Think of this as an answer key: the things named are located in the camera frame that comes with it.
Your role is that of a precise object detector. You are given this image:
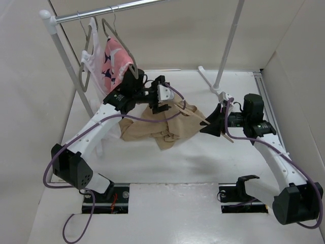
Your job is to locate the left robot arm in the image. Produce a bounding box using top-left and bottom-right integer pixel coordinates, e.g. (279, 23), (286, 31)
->
(51, 71), (174, 202)

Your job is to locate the grey hanger with pink shirt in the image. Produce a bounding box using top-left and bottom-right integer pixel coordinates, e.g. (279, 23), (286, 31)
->
(102, 6), (139, 79)

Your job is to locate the beige t shirt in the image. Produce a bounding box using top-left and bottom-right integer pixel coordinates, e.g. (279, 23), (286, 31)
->
(119, 100), (206, 150)

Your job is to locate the aluminium rail on right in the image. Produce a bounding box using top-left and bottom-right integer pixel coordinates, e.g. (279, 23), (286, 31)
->
(253, 72), (283, 144)

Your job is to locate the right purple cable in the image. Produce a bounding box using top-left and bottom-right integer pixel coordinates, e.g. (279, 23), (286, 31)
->
(223, 97), (323, 229)

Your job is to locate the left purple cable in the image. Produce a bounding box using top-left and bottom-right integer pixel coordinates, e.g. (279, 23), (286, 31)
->
(42, 82), (187, 241)

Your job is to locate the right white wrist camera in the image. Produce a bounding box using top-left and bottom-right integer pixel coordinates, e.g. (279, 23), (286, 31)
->
(218, 92), (233, 106)

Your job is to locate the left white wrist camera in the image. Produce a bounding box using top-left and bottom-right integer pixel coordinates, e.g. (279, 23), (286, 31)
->
(157, 84), (174, 103)

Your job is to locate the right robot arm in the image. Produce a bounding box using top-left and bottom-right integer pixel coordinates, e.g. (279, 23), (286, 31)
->
(200, 94), (323, 229)

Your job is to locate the white tank top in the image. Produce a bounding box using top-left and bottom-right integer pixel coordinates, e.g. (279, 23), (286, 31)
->
(85, 17), (108, 101)

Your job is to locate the purple cable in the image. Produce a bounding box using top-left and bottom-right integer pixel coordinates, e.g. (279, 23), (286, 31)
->
(42, 82), (187, 241)
(223, 97), (323, 229)

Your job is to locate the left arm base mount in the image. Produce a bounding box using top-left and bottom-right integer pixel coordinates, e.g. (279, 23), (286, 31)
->
(79, 184), (130, 214)

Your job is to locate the grey hanger with tank top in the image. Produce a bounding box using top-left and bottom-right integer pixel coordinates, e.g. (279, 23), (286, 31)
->
(78, 18), (93, 93)

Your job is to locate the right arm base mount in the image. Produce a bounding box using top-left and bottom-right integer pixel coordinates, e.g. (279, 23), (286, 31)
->
(217, 184), (269, 214)

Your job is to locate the pink shark print shirt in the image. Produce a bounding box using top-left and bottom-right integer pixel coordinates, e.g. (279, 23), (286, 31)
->
(102, 37), (134, 95)

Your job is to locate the white clothes rack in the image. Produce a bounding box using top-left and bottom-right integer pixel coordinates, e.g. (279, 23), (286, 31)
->
(39, 1), (245, 116)

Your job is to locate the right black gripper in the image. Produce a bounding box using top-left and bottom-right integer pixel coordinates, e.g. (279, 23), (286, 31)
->
(200, 103), (249, 137)

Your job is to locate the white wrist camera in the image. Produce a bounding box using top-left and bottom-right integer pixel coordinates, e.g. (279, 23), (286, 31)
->
(157, 84), (174, 103)
(218, 92), (233, 106)

